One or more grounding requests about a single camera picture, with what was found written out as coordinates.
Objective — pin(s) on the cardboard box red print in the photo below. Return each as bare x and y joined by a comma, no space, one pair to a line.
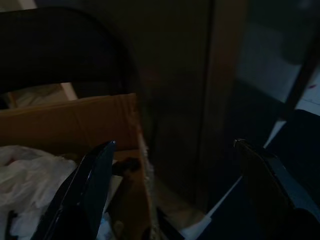
75,120

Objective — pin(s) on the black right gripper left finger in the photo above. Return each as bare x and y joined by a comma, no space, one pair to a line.
82,195

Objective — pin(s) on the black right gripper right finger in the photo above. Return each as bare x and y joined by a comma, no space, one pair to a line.
265,200

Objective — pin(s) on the white plastic bag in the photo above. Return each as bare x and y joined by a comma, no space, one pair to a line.
30,180

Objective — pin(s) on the black slanted frame bar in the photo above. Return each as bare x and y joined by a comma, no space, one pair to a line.
302,82

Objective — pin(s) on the black folding chair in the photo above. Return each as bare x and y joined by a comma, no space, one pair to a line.
50,50

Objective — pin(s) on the white tape mat border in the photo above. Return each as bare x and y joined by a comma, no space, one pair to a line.
197,226

